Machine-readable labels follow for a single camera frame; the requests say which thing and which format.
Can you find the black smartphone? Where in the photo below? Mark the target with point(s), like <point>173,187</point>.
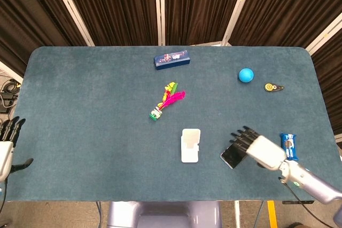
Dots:
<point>233,156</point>

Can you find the dark curtain backdrop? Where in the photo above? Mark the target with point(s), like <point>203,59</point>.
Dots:
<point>171,7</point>

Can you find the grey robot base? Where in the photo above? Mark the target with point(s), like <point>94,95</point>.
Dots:
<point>163,215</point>

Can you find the blue cookie packet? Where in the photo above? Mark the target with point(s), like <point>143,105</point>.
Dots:
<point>289,146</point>

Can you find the yellow black correction tape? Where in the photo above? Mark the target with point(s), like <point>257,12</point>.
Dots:
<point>273,87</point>

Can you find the colourful feather shuttlecock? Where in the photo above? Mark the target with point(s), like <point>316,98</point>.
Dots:
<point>167,101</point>

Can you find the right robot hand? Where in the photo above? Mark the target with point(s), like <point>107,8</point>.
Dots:
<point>264,149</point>

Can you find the blue ball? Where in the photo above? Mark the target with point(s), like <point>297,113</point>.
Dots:
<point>246,75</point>

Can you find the dark blue printed box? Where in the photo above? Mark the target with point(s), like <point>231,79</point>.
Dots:
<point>172,59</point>

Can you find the blue table mat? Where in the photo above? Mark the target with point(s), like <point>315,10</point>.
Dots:
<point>165,124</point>

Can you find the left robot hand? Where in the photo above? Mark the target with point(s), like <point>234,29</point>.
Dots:
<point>8,145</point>

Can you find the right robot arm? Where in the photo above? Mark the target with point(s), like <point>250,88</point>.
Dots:
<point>310,182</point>

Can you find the white phone stand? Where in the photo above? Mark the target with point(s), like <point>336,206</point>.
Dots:
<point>190,145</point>

